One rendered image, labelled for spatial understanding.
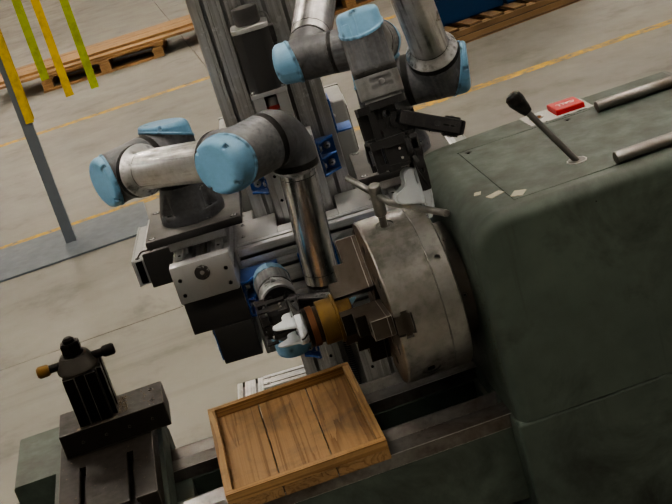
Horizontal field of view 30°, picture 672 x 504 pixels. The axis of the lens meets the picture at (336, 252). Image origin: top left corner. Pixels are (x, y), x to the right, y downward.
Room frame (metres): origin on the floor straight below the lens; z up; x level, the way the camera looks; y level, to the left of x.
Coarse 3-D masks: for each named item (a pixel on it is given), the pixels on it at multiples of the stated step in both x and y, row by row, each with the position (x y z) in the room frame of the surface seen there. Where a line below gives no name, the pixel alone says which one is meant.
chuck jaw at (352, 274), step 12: (348, 240) 2.21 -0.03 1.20; (348, 252) 2.19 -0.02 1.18; (360, 252) 2.19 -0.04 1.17; (348, 264) 2.18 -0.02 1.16; (360, 264) 2.18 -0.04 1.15; (336, 276) 2.17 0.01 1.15; (348, 276) 2.17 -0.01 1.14; (360, 276) 2.17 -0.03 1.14; (336, 288) 2.16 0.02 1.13; (348, 288) 2.16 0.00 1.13; (360, 288) 2.15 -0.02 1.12; (372, 288) 2.17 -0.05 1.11
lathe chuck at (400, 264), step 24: (360, 240) 2.16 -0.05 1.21; (384, 240) 2.08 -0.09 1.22; (408, 240) 2.07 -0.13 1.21; (384, 264) 2.04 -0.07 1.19; (408, 264) 2.04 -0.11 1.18; (384, 288) 2.02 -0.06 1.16; (408, 288) 2.01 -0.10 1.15; (432, 288) 2.01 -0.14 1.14; (408, 312) 2.00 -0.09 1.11; (432, 312) 2.00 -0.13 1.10; (432, 336) 2.00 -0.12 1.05; (408, 360) 2.01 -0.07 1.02; (432, 360) 2.02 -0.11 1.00
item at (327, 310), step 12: (324, 300) 2.14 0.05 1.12; (336, 300) 2.15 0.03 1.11; (348, 300) 2.14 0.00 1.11; (312, 312) 2.12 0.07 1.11; (324, 312) 2.11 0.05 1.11; (336, 312) 2.11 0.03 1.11; (312, 324) 2.11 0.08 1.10; (324, 324) 2.10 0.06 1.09; (336, 324) 2.10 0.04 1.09; (312, 336) 2.10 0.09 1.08; (324, 336) 2.11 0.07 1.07; (336, 336) 2.11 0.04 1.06
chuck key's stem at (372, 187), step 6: (372, 186) 2.11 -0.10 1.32; (378, 186) 2.10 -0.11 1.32; (372, 192) 2.10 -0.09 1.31; (378, 192) 2.10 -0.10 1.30; (372, 198) 2.11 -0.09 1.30; (372, 204) 2.12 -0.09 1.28; (378, 204) 2.11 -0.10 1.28; (384, 204) 2.11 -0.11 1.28; (378, 210) 2.11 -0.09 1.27; (384, 210) 2.11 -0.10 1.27; (378, 216) 2.11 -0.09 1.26; (384, 216) 2.12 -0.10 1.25; (384, 222) 2.12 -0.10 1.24
